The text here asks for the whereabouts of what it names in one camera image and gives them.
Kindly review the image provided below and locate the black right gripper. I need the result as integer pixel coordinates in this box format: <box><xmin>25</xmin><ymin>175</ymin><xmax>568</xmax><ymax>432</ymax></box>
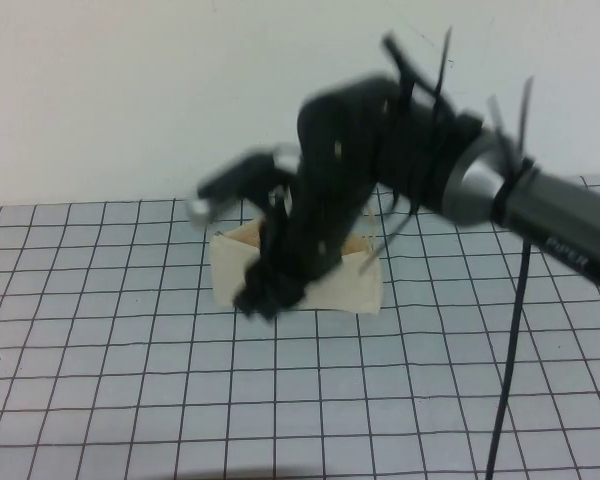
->
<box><xmin>233</xmin><ymin>74</ymin><xmax>399</xmax><ymax>322</ymax></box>

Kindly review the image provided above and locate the cream fabric pencil case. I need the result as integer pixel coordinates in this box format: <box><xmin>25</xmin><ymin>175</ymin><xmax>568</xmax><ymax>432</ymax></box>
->
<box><xmin>210</xmin><ymin>202</ymin><xmax>384</xmax><ymax>317</ymax></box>

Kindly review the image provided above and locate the grey checked tablecloth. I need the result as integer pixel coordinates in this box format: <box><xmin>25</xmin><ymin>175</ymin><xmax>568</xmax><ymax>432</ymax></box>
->
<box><xmin>0</xmin><ymin>172</ymin><xmax>600</xmax><ymax>480</ymax></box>

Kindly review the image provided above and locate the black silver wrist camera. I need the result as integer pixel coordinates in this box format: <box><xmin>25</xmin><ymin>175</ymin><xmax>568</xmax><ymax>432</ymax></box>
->
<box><xmin>187</xmin><ymin>142</ymin><xmax>302</xmax><ymax>229</ymax></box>

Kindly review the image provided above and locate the black hanging cable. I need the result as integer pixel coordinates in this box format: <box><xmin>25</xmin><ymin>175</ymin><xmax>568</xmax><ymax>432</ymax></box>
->
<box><xmin>483</xmin><ymin>238</ymin><xmax>532</xmax><ymax>480</ymax></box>

